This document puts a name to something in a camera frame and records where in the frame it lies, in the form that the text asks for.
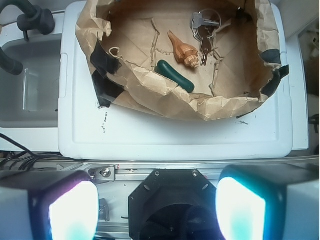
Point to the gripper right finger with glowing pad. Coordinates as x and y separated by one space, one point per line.
269 202

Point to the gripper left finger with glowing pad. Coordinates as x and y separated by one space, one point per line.
48 205

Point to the dark green plastic pickle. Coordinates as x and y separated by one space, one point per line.
165 69

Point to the white plastic bin lid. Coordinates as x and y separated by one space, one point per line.
88 131

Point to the crumpled brown paper bag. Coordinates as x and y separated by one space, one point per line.
124 40

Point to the orange wooden seashell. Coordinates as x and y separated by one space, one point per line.
184 53

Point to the dark round-head key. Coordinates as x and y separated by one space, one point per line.
205 33

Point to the silver key with square head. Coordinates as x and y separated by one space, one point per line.
198 20

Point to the metal corner bracket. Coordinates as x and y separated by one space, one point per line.
102 174

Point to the aluminium extrusion rail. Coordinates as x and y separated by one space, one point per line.
138 171

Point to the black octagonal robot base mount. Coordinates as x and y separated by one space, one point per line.
174 204

